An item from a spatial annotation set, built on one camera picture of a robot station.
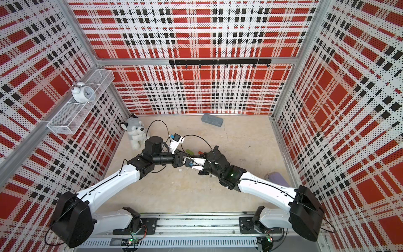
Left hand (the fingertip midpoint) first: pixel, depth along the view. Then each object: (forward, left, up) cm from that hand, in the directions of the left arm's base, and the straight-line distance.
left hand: (193, 157), depth 76 cm
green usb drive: (+15, +5, -20) cm, 26 cm away
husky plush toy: (+21, +36, -4) cm, 42 cm away
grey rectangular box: (+42, -9, -17) cm, 46 cm away
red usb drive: (+15, -1, -20) cm, 25 cm away
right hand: (+1, -2, 0) cm, 2 cm away
